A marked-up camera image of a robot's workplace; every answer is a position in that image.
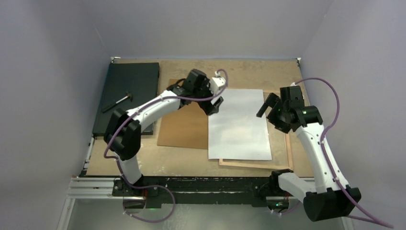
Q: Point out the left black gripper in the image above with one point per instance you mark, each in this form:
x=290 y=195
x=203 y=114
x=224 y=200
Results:
x=209 y=108

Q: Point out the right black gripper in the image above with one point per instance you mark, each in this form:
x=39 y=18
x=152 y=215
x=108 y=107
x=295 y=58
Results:
x=271 y=102

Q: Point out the printed photo with white border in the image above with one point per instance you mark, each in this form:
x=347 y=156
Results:
x=235 y=132

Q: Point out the wooden picture frame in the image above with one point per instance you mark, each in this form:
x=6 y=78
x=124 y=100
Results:
x=281 y=152

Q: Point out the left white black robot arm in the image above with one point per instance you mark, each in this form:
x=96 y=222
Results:
x=124 y=130

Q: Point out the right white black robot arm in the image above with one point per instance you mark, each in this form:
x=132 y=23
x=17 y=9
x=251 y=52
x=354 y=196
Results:
x=331 y=196

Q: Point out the black flat box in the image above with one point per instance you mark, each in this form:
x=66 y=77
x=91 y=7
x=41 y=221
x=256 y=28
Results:
x=127 y=86

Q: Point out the small black metal hammer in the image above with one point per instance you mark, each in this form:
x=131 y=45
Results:
x=128 y=96

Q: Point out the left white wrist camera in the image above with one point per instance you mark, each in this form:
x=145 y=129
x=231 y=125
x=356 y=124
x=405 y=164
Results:
x=217 y=83

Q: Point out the brown frame backing board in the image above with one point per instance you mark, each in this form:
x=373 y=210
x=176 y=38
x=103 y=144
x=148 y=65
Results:
x=184 y=128

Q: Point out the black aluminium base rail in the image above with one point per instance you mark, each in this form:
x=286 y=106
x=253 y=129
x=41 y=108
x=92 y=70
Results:
x=158 y=190

